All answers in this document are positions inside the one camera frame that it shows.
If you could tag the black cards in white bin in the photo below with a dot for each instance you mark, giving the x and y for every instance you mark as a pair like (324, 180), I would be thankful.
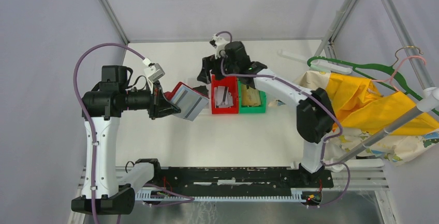
(203, 90)

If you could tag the red leather card holder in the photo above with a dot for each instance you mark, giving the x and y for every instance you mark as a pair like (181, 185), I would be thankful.
(187, 100)

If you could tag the white hanger rack stand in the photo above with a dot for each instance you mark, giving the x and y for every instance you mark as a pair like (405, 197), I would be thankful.
(428, 104)

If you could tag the yellow patterned cloth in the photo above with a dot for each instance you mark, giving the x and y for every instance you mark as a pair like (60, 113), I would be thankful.
(362, 111)

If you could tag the red plastic bin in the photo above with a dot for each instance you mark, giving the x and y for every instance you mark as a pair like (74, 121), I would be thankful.
(232, 83)

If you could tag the green plastic bin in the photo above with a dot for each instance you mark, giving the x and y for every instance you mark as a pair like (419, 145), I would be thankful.
(253, 110)

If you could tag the pink clothes hanger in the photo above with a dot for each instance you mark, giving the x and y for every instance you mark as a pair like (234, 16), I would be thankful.
(402, 62)

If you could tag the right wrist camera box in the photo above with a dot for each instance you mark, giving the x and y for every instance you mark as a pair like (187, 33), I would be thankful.
(218, 43)

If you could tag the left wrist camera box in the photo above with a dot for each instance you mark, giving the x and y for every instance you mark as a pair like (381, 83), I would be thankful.
(152, 71)

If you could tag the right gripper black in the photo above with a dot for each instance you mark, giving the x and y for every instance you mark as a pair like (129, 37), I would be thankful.
(209, 62)

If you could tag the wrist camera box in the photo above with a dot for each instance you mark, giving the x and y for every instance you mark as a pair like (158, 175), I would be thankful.
(152, 71)
(218, 43)

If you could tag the white cable duct strip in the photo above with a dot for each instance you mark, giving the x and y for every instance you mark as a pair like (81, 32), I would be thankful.
(149, 195)

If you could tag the white plastic bin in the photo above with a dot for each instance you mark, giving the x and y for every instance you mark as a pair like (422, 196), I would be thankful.
(192, 82)

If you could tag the green clothes hanger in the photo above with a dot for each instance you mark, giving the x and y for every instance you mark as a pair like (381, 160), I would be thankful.
(329, 63)

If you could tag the gold cards in green bin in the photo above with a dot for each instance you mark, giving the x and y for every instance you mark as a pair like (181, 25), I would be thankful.
(250, 97)

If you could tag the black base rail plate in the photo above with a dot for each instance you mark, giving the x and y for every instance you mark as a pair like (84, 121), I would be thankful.
(238, 182)

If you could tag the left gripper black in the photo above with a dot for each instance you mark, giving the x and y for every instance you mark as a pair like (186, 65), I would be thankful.
(159, 106)

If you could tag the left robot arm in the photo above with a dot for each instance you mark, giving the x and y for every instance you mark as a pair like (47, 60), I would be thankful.
(103, 193)

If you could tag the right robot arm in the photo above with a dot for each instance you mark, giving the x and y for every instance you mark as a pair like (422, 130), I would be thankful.
(314, 113)

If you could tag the white cards in red bin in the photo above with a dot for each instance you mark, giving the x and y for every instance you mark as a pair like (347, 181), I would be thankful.
(223, 97)

